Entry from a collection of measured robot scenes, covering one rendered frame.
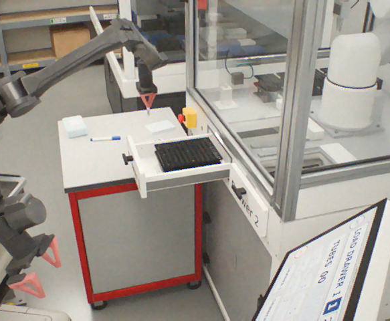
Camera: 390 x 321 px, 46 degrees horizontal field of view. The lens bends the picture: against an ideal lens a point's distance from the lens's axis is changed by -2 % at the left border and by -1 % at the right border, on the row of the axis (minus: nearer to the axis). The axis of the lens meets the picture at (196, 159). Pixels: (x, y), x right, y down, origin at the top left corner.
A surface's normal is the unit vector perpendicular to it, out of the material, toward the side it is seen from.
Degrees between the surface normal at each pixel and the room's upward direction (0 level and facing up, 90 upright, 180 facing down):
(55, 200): 0
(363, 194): 90
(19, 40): 90
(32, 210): 63
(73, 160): 0
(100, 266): 90
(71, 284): 0
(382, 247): 40
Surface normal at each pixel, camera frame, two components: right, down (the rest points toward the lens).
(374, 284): 0.57, -0.51
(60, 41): 0.38, 0.45
